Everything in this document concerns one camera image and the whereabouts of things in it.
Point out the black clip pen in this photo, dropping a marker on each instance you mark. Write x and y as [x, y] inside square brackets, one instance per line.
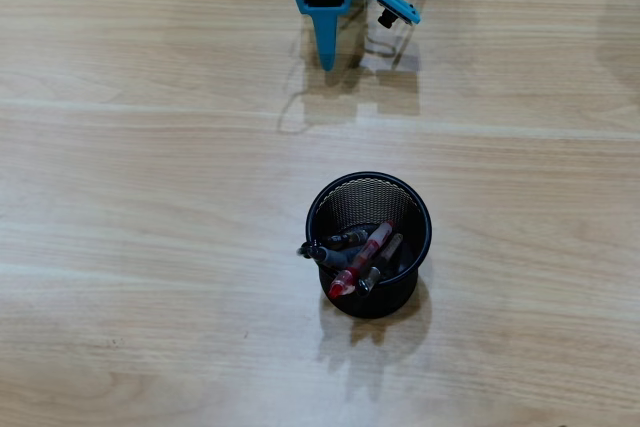
[360, 237]

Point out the black mesh pen holder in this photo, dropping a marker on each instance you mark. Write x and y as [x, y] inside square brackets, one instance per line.
[372, 308]

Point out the grey grip clear pen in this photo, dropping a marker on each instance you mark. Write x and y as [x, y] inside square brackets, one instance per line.
[335, 257]

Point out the red clear pen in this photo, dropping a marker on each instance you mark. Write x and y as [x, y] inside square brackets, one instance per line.
[367, 252]

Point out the clear capped pen black grip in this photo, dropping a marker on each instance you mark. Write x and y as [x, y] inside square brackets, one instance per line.
[385, 257]

